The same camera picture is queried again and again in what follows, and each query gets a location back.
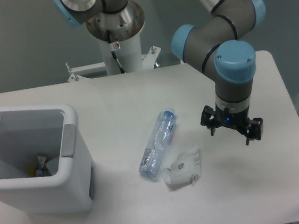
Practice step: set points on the clear plastic wrapper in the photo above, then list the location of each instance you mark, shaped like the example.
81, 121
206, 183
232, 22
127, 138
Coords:
185, 170

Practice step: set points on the crushed clear plastic bottle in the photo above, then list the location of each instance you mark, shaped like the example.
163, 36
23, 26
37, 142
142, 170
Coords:
157, 144

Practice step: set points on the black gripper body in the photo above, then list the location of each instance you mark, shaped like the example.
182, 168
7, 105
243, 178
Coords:
237, 121

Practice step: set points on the trash inside can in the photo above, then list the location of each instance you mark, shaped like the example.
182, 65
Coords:
40, 169

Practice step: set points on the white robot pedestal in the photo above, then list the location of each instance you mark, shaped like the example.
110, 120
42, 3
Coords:
118, 36

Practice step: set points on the white trash can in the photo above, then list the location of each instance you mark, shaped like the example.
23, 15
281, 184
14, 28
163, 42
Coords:
49, 130

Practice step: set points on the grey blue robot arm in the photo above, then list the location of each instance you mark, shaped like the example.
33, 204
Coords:
215, 49

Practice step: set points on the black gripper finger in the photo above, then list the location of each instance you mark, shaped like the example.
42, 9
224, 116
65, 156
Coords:
208, 119
254, 130

